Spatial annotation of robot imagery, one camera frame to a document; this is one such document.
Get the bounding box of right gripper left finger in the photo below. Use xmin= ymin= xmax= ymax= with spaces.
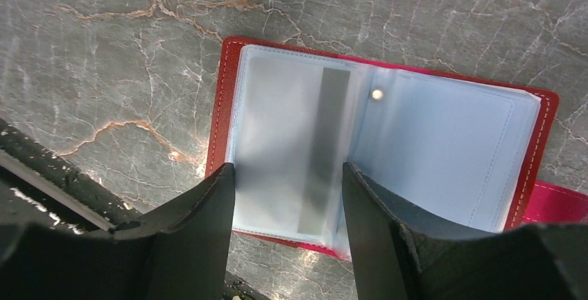
xmin=1 ymin=163 xmax=235 ymax=299

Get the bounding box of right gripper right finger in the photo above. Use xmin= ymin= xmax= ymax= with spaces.
xmin=343 ymin=163 xmax=587 ymax=299

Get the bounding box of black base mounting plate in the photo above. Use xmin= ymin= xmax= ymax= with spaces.
xmin=1 ymin=121 xmax=261 ymax=299

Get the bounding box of red leather card holder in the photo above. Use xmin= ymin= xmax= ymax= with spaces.
xmin=207 ymin=36 xmax=587 ymax=260

